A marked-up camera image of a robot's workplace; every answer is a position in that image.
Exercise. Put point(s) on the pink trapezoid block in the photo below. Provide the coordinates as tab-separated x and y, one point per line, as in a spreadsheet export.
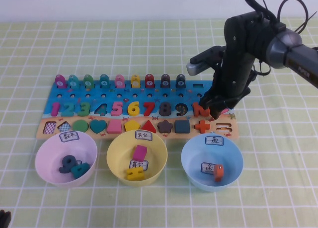
114	127

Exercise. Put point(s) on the teal fish piece printed 2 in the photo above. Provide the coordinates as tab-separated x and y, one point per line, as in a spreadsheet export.
73	81

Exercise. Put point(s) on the yellow equals sign block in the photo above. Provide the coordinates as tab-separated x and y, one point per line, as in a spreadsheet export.
134	174

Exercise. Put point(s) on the red triangle block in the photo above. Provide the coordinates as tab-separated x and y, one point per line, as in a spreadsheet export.
149	128

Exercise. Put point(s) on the dark blue square block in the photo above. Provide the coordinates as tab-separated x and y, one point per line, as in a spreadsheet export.
182	126

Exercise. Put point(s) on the pink number 5 block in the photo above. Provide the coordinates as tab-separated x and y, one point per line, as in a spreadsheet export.
120	110

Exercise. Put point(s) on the magenta number 1 block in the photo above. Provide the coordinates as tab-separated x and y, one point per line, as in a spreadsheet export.
55	108

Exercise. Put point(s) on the pink plastic bowl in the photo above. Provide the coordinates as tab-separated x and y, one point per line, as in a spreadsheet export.
49	168

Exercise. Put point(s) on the magenta fish piece printed 1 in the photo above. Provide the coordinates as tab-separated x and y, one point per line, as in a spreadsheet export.
60	81

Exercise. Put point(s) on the green checked tablecloth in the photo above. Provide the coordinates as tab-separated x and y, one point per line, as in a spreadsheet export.
149	208

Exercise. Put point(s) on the red fish piece printed 7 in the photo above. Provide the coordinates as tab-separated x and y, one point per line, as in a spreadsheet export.
149	81

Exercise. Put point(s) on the orange plus sign block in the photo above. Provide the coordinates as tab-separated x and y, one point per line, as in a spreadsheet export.
202	126

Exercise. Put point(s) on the orange number 10 block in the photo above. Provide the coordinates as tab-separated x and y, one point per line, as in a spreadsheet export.
198	110

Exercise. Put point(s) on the light blue plastic bowl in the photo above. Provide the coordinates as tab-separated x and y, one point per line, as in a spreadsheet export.
233	163

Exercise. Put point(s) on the green fish piece printed 3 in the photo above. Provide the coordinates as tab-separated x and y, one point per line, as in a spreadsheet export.
88	81

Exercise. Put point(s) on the pink fish piece printed 5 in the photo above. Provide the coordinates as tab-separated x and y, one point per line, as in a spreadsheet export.
120	81

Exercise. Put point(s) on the pink greater-than sign block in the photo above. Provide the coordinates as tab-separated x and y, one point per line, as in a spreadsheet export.
225	111

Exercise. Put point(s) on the dark grey fish printed 9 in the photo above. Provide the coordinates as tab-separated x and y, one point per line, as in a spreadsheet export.
181	81

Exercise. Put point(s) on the blue wooden puzzle board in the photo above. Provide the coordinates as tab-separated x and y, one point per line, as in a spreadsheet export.
97	99

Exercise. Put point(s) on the yellow plastic bowl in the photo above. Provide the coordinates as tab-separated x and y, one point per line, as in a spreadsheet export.
116	158

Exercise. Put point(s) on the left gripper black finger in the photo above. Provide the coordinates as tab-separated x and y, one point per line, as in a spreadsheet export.
8	216
2	216

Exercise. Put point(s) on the teal heart block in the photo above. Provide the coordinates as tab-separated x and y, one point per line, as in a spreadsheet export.
98	125

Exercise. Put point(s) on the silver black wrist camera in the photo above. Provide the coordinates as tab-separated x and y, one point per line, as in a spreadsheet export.
198	66

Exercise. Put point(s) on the brown fish piece printed 8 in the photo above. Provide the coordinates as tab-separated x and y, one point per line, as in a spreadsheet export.
165	81

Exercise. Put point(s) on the red number 7 block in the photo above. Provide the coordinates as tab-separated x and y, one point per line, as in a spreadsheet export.
150	104

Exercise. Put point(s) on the green circle block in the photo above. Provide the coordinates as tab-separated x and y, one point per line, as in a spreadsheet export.
80	126

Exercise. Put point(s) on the brown star block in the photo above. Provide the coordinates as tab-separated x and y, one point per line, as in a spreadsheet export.
165	126

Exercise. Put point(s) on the pink rectangle block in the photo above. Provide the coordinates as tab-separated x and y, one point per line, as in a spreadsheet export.
139	152

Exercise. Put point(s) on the teal fish piece printed 4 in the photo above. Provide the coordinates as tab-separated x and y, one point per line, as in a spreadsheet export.
104	81

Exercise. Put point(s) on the teal number 4 block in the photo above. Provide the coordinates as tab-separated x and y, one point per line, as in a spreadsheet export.
80	169

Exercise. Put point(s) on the blue number 2 block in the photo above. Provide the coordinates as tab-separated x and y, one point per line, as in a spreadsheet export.
67	113

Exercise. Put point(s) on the dark grey number 9 block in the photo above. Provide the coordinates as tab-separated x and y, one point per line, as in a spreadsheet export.
62	169

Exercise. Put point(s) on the yellow fish piece printed 6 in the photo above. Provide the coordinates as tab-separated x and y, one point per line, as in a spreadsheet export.
135	81

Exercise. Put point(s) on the green number 3 block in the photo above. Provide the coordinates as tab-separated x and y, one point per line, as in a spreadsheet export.
86	111

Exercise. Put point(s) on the black zip tie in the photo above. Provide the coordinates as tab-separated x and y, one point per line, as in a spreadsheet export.
307	22

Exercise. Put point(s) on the brown number 8 block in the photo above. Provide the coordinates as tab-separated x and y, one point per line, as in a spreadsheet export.
165	108

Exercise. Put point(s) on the orange fish piece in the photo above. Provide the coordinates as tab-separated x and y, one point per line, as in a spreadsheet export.
218	173

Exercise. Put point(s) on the yellow pentagon block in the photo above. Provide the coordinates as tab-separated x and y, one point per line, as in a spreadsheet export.
132	126

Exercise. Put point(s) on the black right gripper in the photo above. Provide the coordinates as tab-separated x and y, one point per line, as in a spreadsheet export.
236	76

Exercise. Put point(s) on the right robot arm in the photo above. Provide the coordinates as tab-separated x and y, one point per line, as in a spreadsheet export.
293	54

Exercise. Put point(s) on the yellow number 6 block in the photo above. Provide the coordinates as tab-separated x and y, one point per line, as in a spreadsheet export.
130	110

